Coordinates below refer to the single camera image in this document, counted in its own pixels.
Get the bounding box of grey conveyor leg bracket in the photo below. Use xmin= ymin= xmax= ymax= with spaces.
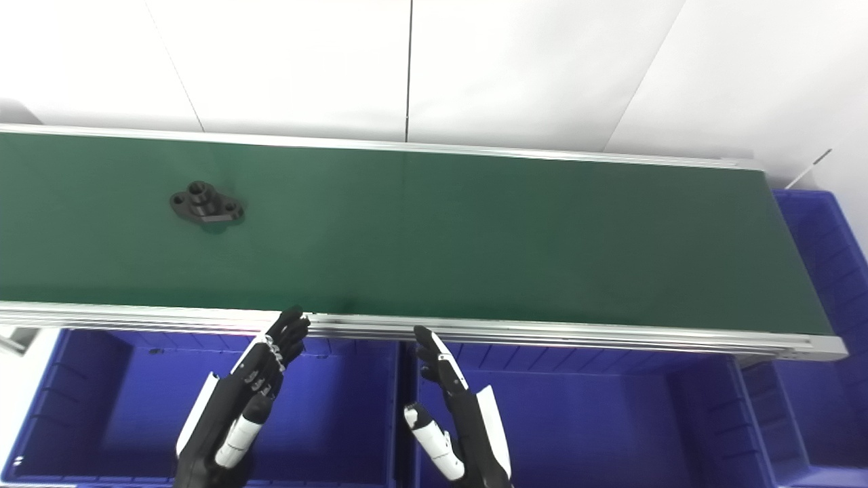
xmin=0 ymin=327 xmax=43 ymax=356

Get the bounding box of thin white rod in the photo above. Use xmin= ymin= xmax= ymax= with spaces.
xmin=786 ymin=149 xmax=833 ymax=189

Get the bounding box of green conveyor belt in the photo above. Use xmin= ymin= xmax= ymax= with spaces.
xmin=0 ymin=132 xmax=834 ymax=336
xmin=0 ymin=124 xmax=849 ymax=361

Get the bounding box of blue plastic bin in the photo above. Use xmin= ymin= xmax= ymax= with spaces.
xmin=407 ymin=341 xmax=778 ymax=488
xmin=742 ymin=190 xmax=868 ymax=486
xmin=2 ymin=329 xmax=402 ymax=488

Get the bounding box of black flanged machine part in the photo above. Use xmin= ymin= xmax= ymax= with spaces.
xmin=170 ymin=180 xmax=245 ymax=225

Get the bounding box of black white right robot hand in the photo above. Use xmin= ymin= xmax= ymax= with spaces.
xmin=403 ymin=325 xmax=513 ymax=488

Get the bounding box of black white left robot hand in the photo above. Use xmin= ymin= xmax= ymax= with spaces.
xmin=175 ymin=306 xmax=311 ymax=488

